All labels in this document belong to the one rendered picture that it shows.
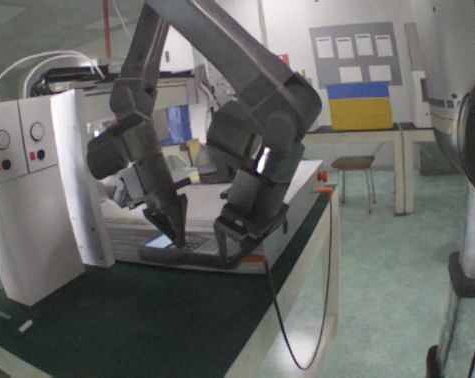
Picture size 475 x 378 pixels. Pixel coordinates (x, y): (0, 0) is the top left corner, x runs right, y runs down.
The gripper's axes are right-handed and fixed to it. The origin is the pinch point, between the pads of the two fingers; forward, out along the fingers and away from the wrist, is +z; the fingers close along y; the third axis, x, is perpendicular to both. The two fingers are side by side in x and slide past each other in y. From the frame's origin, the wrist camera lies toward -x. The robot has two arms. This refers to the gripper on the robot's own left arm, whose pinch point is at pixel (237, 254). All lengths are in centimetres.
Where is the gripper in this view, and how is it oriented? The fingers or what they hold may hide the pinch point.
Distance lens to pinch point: 58.6
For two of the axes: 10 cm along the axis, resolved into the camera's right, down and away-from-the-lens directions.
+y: -4.6, 2.7, -8.4
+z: -3.2, 8.4, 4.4
